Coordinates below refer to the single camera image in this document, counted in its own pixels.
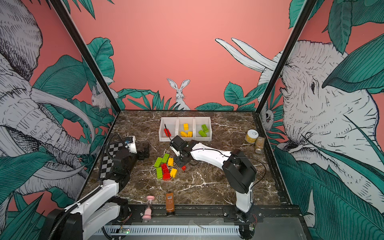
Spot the red lego brick long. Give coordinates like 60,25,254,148
164,128,171,137

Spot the yellow tape roll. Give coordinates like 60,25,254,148
245,129,259,144

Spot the white middle bin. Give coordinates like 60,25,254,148
177,117,195,141

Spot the yellow lego long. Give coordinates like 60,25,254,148
180,131,188,137

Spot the brown orange bottle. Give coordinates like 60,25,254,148
166,193,175,216

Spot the brown spice jar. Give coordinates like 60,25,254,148
255,137,265,154

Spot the white right bin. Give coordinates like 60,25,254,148
193,117,213,142

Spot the red lego stack left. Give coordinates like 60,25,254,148
161,164,171,181

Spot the pink hourglass timer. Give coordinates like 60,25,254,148
142,196,156,222

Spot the white left bin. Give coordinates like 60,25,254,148
159,117,178,142

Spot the white bin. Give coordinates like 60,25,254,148
159,117,178,142
177,117,195,141
193,117,213,142

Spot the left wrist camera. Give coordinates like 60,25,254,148
125,136,137,154

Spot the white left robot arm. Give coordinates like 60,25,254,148
38,142,150,240

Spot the white perforated rail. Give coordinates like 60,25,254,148
105,225,240,236

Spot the black white checkerboard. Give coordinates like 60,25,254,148
99,143,123,179

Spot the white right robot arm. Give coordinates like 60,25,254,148
170,136,257,213

